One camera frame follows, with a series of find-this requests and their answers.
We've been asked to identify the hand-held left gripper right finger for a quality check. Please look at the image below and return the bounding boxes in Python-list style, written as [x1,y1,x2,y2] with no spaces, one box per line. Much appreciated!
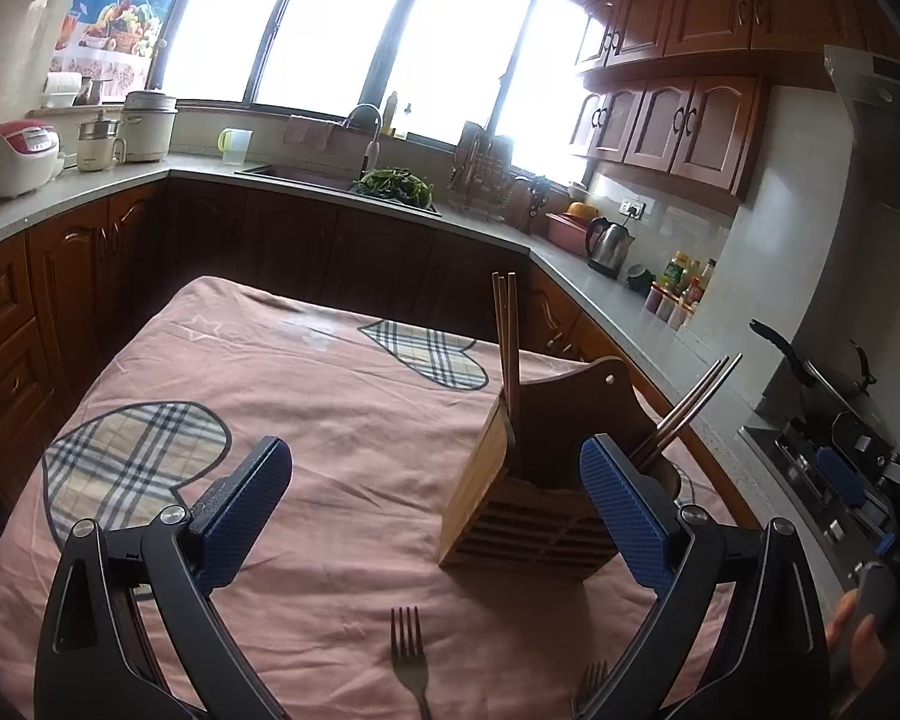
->
[579,432,830,720]

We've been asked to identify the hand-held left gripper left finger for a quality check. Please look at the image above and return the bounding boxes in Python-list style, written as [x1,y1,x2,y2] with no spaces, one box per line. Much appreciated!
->
[34,433,295,720]

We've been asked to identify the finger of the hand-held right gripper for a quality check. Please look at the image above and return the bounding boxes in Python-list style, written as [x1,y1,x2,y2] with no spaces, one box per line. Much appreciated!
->
[815,445,895,541]
[831,411,895,467]

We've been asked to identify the wooden utensil holder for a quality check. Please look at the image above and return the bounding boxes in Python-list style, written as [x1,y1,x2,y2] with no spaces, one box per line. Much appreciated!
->
[438,355,680,584]

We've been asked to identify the stainless steel fork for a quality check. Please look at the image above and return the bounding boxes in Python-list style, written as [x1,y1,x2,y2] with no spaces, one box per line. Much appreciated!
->
[389,606,436,720]
[569,660,609,718]

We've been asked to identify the person's right hand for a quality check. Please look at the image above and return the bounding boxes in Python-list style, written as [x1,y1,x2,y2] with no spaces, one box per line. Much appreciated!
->
[824,591,897,692]

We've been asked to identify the gas stove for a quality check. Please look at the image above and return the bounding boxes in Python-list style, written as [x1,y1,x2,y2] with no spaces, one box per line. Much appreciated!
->
[738,411,900,595]

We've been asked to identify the black wok with lid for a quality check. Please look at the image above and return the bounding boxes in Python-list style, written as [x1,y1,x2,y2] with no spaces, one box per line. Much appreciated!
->
[748,318,884,422]

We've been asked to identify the pink printed tablecloth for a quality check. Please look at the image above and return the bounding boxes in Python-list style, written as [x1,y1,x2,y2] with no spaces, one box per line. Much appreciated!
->
[0,274,737,720]

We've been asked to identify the condiment bottles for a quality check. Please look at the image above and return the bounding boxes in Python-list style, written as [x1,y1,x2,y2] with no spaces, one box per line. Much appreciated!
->
[655,250,718,310]

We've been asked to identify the stainless steel kettle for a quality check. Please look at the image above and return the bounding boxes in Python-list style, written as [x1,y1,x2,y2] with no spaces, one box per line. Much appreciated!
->
[584,217,637,281]

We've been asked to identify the range hood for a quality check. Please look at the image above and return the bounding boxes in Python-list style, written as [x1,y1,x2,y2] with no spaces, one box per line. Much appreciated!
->
[823,44,900,301]

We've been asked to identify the wooden lower cabinets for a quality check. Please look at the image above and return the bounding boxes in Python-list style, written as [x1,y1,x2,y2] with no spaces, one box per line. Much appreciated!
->
[0,178,646,500]

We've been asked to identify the wooden cabinets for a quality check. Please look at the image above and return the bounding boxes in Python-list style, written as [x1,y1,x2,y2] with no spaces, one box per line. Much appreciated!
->
[573,0,875,201]
[0,178,646,500]

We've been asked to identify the pink plastic basin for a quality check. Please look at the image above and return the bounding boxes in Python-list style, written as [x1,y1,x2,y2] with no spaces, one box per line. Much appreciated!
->
[545,211,594,249]

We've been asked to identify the kitchen sink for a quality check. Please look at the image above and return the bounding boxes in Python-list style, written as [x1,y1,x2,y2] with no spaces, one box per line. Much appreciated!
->
[235,163,445,219]

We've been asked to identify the dish rack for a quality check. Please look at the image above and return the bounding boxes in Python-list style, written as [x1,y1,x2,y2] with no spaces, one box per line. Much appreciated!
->
[448,119,550,235]

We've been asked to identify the green vegetables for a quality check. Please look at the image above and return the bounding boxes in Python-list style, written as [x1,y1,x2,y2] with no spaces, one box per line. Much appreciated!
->
[355,168,433,206]

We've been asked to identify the pink dish cloth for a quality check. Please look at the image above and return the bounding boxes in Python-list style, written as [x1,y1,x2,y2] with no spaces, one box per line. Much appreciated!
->
[283,115,336,152]

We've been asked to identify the small cream electric pot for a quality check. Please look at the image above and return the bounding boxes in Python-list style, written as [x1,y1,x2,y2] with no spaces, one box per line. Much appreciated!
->
[76,112,128,173]

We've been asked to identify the large white rice cooker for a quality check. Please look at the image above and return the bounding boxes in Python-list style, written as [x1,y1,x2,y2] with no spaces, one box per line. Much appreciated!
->
[121,89,179,164]

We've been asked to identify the metal faucet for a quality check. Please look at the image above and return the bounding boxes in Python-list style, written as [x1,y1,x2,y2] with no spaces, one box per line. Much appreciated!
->
[342,103,384,178]

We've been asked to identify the wooden upper cabinets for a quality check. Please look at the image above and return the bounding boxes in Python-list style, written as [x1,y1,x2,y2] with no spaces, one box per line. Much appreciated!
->
[573,0,875,201]

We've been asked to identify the white and pink rice cooker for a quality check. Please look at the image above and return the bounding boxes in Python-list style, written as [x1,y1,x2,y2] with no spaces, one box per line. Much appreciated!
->
[0,119,62,200]

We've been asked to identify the paper towel roll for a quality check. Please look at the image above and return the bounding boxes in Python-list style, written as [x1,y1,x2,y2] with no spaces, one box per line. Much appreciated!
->
[42,73,83,110]

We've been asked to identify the window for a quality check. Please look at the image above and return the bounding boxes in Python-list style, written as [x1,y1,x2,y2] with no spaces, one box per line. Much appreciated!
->
[150,0,608,173]

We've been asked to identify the clear jug with green handle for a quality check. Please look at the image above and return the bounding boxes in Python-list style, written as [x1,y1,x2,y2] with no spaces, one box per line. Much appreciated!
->
[218,127,254,168]

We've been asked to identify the wall poster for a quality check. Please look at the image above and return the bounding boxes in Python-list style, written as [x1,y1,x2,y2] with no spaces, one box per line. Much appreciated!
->
[48,0,197,100]

